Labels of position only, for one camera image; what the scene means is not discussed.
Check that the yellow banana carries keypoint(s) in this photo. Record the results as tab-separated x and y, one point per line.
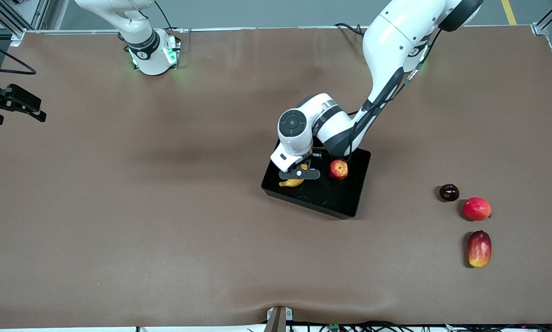
290	183

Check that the small red yellow apple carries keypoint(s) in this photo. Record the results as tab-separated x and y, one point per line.
338	170

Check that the black plastic box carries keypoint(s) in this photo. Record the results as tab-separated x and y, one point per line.
340	198

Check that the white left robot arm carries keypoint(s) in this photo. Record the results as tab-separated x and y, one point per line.
396	41

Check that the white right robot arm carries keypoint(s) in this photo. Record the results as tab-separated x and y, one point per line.
142	46

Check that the brown table cover mat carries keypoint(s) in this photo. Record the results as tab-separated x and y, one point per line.
96	207

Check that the dark purple plum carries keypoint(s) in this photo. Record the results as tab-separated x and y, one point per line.
449	192

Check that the round red fruit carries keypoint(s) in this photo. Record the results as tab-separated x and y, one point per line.
477	209

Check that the red yellow mango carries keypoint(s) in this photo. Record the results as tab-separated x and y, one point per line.
479	249

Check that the table edge clamp bracket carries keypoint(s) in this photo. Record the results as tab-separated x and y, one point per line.
278	320

